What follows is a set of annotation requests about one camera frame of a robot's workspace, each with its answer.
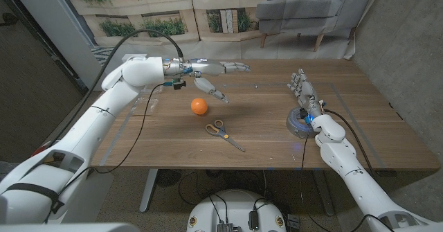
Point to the orange fruit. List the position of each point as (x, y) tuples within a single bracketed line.
[(199, 106)]

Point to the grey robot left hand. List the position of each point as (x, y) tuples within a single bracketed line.
[(207, 66)]

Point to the white power strip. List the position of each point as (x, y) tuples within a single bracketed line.
[(129, 56)]

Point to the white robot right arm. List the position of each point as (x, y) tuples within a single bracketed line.
[(349, 162)]

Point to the printed patio backdrop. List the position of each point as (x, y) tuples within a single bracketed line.
[(225, 48)]

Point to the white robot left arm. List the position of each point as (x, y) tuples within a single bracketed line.
[(86, 135)]

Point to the grey blue tape roll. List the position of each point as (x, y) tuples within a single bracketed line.
[(294, 127)]

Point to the grey table leg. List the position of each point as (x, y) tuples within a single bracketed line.
[(323, 194), (149, 190)]

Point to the clear plastic clamshell container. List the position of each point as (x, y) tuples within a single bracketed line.
[(145, 104)]

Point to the black adapter on torso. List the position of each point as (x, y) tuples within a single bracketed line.
[(253, 220)]

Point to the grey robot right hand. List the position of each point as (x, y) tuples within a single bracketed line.
[(306, 90)]

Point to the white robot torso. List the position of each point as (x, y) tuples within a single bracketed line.
[(235, 207)]

